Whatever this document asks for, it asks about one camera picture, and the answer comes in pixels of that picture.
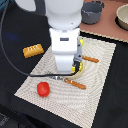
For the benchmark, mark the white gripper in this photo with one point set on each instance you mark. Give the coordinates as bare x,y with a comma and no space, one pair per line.
67,49

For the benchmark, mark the toy bread loaf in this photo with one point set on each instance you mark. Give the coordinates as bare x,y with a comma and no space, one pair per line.
33,50

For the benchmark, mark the red toy tomato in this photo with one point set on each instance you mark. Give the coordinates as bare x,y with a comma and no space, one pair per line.
43,89

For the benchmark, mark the yellow butter block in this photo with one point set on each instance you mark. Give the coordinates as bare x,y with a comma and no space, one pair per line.
78,66

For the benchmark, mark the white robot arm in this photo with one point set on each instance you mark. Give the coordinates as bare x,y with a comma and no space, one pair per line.
64,18

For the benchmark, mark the round wooden plate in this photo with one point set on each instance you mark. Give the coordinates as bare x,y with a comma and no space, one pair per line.
79,73

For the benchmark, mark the right grey pot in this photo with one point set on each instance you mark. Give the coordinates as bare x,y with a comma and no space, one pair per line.
91,11

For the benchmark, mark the pink mat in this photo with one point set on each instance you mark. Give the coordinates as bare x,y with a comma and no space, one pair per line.
107,26

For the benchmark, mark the woven beige placemat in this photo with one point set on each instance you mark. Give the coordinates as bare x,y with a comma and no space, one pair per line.
76,105

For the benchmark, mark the cream bowl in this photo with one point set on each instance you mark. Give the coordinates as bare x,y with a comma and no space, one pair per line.
122,15

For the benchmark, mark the knife with wooden handle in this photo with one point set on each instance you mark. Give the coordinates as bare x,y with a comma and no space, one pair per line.
90,59

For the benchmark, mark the fork with wooden handle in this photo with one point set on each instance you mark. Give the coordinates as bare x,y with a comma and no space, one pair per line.
68,81

